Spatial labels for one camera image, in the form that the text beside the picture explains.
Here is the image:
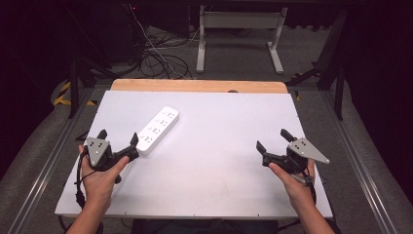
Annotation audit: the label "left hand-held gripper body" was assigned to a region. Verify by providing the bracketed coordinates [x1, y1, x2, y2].
[85, 136, 140, 173]

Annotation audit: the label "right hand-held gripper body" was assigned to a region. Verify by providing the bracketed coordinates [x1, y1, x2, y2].
[262, 137, 331, 187]

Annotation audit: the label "white power strip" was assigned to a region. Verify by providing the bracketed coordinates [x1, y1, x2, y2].
[135, 105, 180, 156]

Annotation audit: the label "person's left hand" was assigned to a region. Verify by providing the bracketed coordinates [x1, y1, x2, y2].
[78, 144, 131, 210]

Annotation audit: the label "person's right hand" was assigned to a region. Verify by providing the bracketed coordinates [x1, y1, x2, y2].
[268, 159, 318, 210]

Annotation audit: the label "yellow black hazard tape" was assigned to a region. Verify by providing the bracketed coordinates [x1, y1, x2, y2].
[53, 80, 98, 107]

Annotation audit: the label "black metal stand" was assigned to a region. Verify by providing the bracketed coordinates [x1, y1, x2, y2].
[284, 9, 349, 122]
[64, 6, 113, 120]

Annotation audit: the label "wooden table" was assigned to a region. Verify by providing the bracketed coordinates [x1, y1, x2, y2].
[110, 78, 289, 95]

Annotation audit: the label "person's dark trousers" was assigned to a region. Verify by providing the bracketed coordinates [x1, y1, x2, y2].
[131, 218, 281, 234]

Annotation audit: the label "dark equipment cabinet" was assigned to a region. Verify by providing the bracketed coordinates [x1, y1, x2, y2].
[96, 2, 148, 63]

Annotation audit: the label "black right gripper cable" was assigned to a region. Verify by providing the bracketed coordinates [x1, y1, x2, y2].
[305, 175, 328, 207]

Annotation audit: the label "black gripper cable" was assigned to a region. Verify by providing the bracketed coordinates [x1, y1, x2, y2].
[305, 175, 328, 207]
[74, 147, 98, 210]

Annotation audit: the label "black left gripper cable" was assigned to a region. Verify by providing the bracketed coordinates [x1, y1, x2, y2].
[74, 147, 98, 210]

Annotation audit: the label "aluminium floor rail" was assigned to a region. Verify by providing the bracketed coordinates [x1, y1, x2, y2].
[319, 90, 399, 234]
[7, 87, 95, 234]

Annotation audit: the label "tangle of black floor cables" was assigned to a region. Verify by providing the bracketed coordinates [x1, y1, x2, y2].
[138, 25, 195, 81]

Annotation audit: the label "white floor cable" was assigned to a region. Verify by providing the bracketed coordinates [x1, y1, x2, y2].
[128, 3, 201, 80]

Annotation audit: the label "white metal desk frame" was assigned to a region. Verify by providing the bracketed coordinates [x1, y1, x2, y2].
[196, 4, 289, 75]

